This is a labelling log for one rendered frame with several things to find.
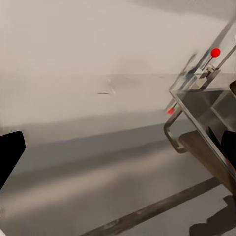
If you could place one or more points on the drop in sink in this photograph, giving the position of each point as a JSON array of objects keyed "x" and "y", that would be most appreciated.
[{"x": 211, "y": 107}]

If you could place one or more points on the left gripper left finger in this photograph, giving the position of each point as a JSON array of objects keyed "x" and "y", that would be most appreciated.
[{"x": 12, "y": 146}]

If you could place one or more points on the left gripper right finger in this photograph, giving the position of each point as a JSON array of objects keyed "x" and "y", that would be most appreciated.
[{"x": 228, "y": 146}]

